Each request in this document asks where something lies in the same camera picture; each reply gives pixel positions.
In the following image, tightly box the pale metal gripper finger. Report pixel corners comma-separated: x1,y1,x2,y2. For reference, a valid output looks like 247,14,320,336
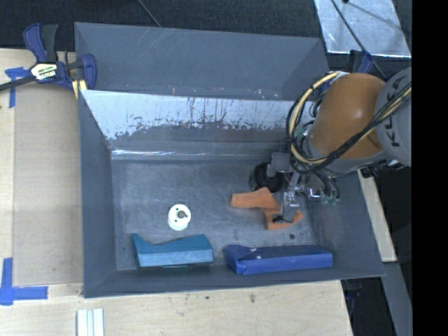
282,191,300,223

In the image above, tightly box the teal flat block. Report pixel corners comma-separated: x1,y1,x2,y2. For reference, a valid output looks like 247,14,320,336
131,233,215,270

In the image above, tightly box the blue flat block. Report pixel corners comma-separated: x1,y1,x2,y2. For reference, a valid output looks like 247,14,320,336
223,244,334,277

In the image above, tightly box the orange cloth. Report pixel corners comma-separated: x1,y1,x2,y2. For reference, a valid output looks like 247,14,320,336
230,186,305,231

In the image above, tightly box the white round spool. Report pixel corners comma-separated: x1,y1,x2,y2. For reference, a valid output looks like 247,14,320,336
167,203,193,232

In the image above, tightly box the grey metal bin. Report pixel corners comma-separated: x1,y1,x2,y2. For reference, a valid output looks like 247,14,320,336
73,22,386,299

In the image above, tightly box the black round object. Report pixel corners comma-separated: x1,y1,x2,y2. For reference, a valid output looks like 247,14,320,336
248,162,282,193

